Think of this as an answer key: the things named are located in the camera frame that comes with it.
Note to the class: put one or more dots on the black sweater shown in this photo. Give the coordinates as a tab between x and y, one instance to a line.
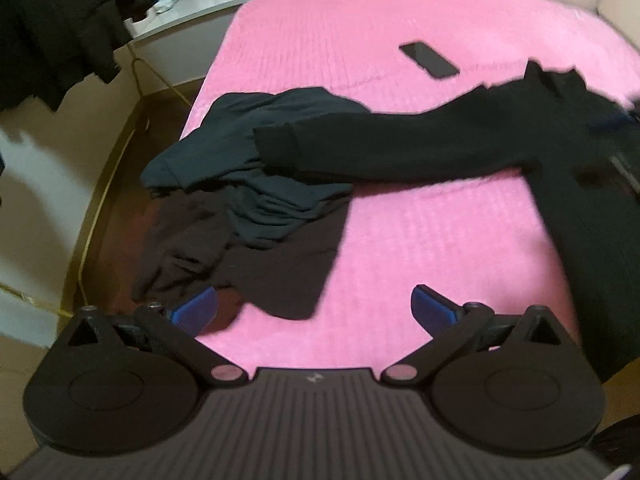
400	150

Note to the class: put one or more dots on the beige bed headboard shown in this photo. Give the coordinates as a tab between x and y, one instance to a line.
622	10

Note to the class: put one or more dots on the pink fluffy blanket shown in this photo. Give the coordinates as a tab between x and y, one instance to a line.
400	235

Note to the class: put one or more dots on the dark brown garment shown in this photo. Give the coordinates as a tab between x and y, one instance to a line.
280	270

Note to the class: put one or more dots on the grey window sill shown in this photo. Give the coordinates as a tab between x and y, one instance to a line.
225	5

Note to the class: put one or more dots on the dark teal garment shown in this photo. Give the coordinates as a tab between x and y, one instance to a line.
225	130

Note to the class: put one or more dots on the black smartphone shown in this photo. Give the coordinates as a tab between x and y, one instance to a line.
429	60

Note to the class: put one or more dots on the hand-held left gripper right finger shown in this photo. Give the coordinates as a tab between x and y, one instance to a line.
432	310

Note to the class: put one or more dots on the gold clothes rack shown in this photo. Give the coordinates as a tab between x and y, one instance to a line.
155	80

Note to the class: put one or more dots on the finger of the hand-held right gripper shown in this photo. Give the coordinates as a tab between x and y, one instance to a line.
627	167
617	121

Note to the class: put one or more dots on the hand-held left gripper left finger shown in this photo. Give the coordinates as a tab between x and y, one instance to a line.
192	310

